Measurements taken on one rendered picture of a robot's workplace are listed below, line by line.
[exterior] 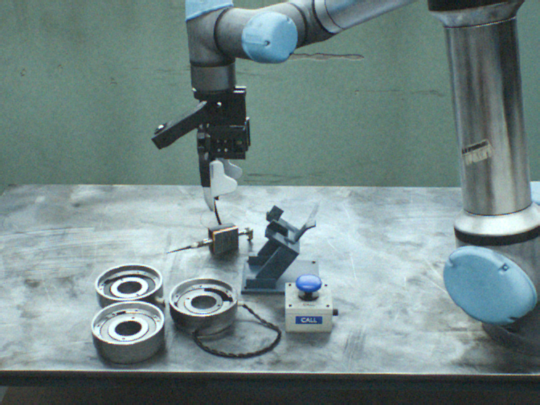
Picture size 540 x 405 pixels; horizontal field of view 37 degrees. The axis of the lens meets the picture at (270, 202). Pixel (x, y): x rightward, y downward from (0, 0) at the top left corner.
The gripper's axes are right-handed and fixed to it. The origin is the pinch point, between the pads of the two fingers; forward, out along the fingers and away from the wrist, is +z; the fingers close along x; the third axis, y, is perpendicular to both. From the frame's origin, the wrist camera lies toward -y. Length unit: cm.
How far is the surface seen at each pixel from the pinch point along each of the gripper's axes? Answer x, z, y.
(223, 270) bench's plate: -8.7, 9.6, 3.1
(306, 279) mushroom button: -22.1, 3.6, 18.1
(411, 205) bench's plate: 19.2, 9.7, 36.3
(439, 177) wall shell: 146, 55, 55
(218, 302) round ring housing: -22.7, 7.5, 4.5
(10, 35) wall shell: 130, -3, -90
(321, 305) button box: -24.3, 6.8, 20.3
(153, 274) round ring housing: -16.2, 6.4, -7.0
